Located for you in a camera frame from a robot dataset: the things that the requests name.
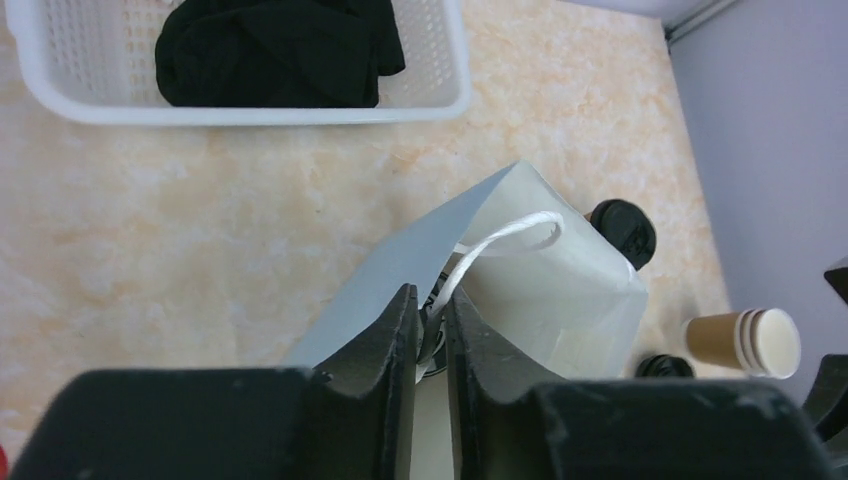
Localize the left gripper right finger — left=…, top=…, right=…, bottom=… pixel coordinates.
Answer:
left=444, top=290, right=837, bottom=479

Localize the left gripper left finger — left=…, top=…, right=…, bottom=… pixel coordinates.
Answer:
left=10, top=284, right=419, bottom=479

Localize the black coffee cup lid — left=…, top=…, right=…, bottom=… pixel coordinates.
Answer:
left=584, top=199, right=657, bottom=271

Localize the stack of paper cups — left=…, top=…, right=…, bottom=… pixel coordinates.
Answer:
left=681, top=308, right=802, bottom=380

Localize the black cloth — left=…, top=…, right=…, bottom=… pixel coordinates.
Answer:
left=155, top=0, right=406, bottom=108

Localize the white plastic basket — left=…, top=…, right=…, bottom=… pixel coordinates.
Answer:
left=1, top=1, right=472, bottom=127

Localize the light blue paper bag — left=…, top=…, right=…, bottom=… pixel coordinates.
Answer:
left=287, top=163, right=648, bottom=479

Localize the red straw holder cup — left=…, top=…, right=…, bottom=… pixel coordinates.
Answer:
left=0, top=447, right=9, bottom=480

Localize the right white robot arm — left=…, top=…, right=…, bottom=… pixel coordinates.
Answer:
left=803, top=353, right=847, bottom=479

